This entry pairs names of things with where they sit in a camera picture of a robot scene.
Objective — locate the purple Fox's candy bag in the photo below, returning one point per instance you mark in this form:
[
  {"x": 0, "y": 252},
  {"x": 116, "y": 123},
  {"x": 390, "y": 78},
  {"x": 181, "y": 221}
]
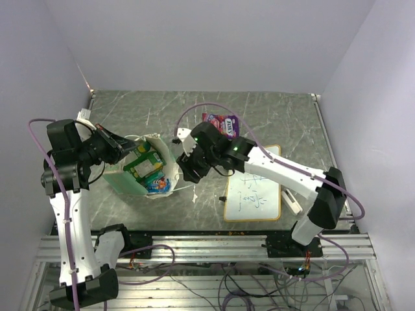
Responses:
[{"x": 227, "y": 125}]

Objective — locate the green white paper bag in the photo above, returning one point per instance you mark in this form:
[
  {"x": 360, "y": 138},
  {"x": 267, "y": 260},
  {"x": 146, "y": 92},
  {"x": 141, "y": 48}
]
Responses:
[{"x": 124, "y": 183}]

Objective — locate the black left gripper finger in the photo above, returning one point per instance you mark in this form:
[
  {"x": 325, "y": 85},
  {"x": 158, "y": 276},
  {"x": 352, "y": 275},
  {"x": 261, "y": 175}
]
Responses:
[
  {"x": 119, "y": 143},
  {"x": 123, "y": 154}
]

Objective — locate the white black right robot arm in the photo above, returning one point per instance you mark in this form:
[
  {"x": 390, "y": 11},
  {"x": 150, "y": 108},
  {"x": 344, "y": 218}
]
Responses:
[{"x": 206, "y": 148}]

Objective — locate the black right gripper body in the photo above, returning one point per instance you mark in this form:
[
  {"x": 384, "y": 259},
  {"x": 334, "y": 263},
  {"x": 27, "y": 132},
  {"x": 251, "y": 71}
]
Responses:
[{"x": 198, "y": 162}]

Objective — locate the yellow framed whiteboard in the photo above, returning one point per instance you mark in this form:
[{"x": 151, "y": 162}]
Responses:
[{"x": 252, "y": 198}]

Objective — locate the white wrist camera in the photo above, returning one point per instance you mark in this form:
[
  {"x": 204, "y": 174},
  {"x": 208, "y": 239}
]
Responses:
[
  {"x": 183, "y": 137},
  {"x": 83, "y": 117}
]

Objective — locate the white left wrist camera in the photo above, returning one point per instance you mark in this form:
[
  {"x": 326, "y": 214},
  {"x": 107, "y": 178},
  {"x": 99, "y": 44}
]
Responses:
[{"x": 83, "y": 117}]

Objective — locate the aluminium mounting rail frame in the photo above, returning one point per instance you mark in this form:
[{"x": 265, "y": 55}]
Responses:
[{"x": 243, "y": 271}]

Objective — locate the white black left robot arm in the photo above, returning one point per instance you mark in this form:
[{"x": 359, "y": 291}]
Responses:
[{"x": 87, "y": 274}]

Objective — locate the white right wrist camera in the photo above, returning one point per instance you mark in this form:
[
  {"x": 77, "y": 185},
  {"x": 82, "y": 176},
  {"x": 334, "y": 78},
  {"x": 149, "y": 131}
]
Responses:
[{"x": 183, "y": 137}]

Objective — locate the white whiteboard eraser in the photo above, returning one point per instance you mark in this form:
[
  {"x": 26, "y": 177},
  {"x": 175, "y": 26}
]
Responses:
[{"x": 291, "y": 202}]

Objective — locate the blue M&M's packet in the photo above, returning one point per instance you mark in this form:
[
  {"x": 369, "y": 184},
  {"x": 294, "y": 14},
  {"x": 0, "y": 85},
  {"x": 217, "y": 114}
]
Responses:
[{"x": 158, "y": 186}]

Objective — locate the green snack packet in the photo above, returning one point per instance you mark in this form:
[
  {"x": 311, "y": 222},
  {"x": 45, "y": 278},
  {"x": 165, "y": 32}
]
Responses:
[{"x": 143, "y": 161}]

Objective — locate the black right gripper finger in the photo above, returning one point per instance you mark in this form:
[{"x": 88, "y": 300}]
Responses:
[
  {"x": 188, "y": 175},
  {"x": 196, "y": 178}
]

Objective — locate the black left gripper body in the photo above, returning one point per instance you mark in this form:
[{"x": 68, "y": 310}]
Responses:
[{"x": 101, "y": 146}]

